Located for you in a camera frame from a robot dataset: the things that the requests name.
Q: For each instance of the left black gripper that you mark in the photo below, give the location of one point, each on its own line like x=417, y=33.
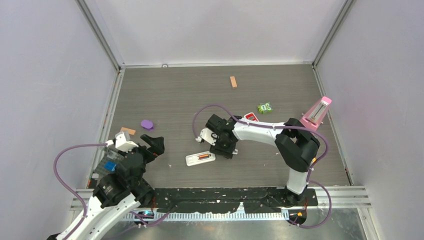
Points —
x=157, y=147

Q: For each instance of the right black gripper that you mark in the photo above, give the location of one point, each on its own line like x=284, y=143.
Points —
x=227, y=153

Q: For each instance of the orange battery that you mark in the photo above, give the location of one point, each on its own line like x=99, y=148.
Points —
x=203, y=156

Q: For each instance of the small white remote control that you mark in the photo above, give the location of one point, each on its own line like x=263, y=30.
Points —
x=192, y=160

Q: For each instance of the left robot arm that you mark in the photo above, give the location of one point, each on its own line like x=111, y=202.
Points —
x=116, y=193

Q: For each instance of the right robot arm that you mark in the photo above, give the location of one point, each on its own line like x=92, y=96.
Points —
x=295, y=143

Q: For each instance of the purple round disc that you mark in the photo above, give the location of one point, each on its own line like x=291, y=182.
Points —
x=147, y=125

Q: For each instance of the small wooden block left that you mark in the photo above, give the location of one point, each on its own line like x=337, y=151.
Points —
x=129, y=130

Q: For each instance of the green monster cube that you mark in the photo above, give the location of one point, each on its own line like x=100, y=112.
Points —
x=264, y=108

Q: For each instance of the blue lego brick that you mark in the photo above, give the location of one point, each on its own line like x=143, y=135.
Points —
x=110, y=166

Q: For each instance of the grey lego baseplate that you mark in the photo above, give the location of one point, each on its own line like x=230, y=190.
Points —
x=108, y=155

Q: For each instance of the pink metronome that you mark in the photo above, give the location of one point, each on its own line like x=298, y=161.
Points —
x=313, y=118

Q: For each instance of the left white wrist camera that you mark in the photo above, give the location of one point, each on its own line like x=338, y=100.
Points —
x=122, y=142

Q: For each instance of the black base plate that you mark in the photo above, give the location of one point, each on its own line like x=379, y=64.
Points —
x=229, y=199

